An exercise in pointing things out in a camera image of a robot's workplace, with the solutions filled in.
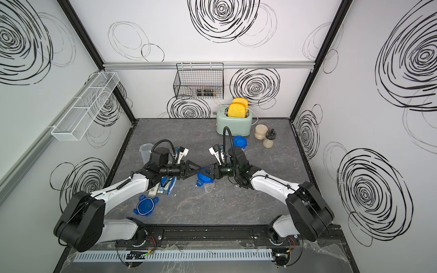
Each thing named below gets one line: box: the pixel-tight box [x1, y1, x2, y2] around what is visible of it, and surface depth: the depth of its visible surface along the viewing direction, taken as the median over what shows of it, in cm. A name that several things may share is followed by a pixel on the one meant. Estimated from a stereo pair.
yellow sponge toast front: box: [227, 102, 247, 118], surface depth 101 cm
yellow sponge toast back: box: [231, 97, 249, 109], surface depth 102 cm
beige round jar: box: [254, 123, 269, 140], surface depth 108 cm
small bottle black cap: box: [262, 128, 277, 149], surface depth 101 cm
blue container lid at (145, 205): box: [133, 194, 160, 217], surface depth 83 cm
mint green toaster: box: [215, 104, 253, 136], surface depth 104 cm
